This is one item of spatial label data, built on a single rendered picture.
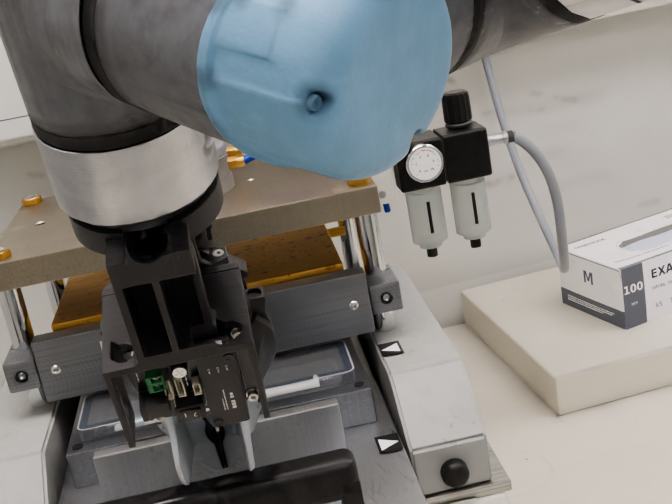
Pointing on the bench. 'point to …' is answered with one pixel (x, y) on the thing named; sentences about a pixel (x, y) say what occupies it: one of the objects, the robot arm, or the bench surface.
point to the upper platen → (282, 247)
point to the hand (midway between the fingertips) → (220, 441)
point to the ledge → (567, 343)
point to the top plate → (37, 253)
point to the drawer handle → (270, 484)
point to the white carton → (622, 272)
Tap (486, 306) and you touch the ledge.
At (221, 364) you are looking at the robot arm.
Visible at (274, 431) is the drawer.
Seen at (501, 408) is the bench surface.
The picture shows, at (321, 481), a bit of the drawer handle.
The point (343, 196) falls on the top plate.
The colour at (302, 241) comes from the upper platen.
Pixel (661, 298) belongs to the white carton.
